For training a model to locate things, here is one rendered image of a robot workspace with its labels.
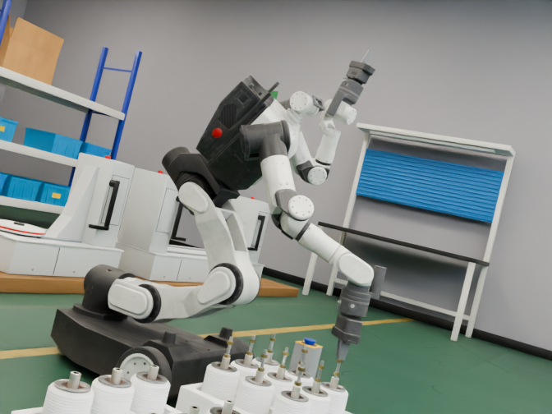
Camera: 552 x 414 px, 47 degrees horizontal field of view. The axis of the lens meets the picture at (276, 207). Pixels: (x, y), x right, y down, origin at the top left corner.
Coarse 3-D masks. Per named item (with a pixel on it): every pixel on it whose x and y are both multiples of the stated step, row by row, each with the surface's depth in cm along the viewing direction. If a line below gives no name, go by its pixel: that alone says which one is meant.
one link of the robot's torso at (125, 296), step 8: (120, 280) 236; (128, 280) 240; (136, 280) 242; (144, 280) 249; (112, 288) 236; (120, 288) 234; (128, 288) 232; (136, 288) 231; (144, 288) 230; (112, 296) 235; (120, 296) 233; (128, 296) 232; (136, 296) 230; (144, 296) 228; (112, 304) 235; (120, 304) 233; (128, 304) 231; (136, 304) 229; (144, 304) 228; (152, 304) 228; (128, 312) 232; (136, 312) 229; (144, 312) 228
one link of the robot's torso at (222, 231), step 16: (192, 192) 225; (192, 208) 225; (208, 208) 223; (224, 208) 237; (208, 224) 222; (224, 224) 221; (240, 224) 231; (208, 240) 224; (224, 240) 221; (240, 240) 229; (208, 256) 223; (224, 256) 220; (240, 256) 221; (240, 272) 216; (256, 272) 226; (240, 288) 213; (256, 288) 223; (224, 304) 216; (240, 304) 222
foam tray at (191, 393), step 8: (192, 384) 182; (200, 384) 184; (184, 392) 177; (192, 392) 176; (200, 392) 177; (184, 400) 177; (192, 400) 175; (200, 400) 174; (208, 400) 173; (216, 400) 173; (224, 400) 175; (232, 400) 176; (176, 408) 178; (184, 408) 176; (200, 408) 174; (208, 408) 173; (272, 408) 178
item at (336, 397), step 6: (324, 390) 185; (330, 390) 185; (330, 396) 184; (336, 396) 184; (342, 396) 185; (330, 402) 184; (336, 402) 184; (342, 402) 185; (330, 408) 184; (336, 408) 184; (342, 408) 185
